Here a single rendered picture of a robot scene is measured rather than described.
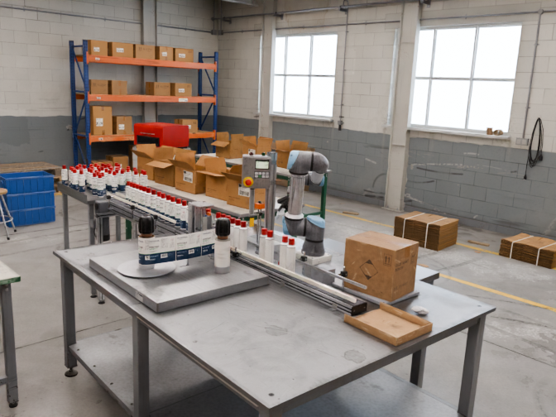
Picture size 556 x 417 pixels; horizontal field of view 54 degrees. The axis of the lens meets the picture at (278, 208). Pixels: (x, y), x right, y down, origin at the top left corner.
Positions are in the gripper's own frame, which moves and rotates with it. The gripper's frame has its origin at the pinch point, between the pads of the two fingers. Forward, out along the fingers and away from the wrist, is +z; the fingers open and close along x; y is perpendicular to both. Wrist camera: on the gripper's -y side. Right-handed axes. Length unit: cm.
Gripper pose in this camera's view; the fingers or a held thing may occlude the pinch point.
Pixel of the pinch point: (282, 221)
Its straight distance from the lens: 371.3
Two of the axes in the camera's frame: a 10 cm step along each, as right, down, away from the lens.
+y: 7.2, 1.8, -6.7
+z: -2.5, 9.7, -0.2
